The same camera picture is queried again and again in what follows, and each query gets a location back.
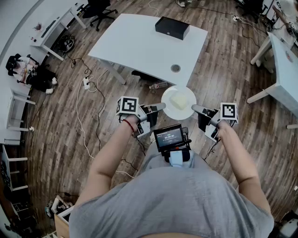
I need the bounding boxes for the white side desk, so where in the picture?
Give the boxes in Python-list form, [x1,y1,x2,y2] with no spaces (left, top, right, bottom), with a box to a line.
[14,0,87,61]

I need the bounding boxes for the black rectangular box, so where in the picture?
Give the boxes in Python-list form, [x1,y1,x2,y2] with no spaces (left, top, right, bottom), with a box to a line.
[155,16,190,41]

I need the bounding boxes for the person's left forearm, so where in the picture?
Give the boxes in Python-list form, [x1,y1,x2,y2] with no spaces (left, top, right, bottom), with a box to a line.
[88,115,140,193]

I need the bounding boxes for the pale yellow butter block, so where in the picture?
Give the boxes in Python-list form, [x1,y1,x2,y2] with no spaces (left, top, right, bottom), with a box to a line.
[169,91,188,110]

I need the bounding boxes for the chest-mounted screen device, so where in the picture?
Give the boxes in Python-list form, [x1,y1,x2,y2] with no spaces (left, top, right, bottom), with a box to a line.
[153,124,195,168]

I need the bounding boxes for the grey shirt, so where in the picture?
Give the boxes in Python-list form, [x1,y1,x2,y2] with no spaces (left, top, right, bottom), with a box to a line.
[69,139,275,238]

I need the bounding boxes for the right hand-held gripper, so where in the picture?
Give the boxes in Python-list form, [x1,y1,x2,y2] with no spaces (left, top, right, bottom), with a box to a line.
[191,102,239,142]

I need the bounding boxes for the black equipment pile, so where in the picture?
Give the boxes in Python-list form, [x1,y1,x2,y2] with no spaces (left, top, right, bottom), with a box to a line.
[57,34,75,52]

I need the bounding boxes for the red string bracelet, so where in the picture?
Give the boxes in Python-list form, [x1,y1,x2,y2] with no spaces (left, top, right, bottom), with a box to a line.
[122,119,135,137]

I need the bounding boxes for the black floor cable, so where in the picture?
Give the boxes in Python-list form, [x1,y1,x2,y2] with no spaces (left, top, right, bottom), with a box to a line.
[71,57,108,152]

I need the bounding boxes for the black office chair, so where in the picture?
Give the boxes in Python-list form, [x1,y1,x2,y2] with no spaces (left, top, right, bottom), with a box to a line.
[235,0,268,24]
[81,0,118,32]

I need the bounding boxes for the floor equipment pile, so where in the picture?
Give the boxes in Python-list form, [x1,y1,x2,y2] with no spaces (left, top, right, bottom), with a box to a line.
[46,194,75,218]

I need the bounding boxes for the clear plastic bottle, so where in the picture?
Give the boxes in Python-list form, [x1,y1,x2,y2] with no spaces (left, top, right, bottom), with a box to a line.
[149,81,168,90]

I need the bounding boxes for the white round plate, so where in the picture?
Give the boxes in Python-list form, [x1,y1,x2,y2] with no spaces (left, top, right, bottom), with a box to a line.
[161,85,197,120]

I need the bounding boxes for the long white floor cable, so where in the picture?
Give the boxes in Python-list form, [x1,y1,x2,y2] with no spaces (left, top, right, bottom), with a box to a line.
[76,74,110,160]

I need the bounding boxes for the white work table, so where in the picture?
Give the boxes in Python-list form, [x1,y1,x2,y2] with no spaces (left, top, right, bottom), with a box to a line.
[88,13,209,87]

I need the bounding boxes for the black keyboard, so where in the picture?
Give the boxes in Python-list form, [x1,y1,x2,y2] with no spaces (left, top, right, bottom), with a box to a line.
[41,20,57,38]

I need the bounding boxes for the person's right forearm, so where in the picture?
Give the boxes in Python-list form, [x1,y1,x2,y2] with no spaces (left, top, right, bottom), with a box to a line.
[218,120,263,189]

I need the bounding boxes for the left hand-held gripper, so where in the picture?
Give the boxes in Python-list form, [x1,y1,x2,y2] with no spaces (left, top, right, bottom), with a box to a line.
[115,96,167,138]

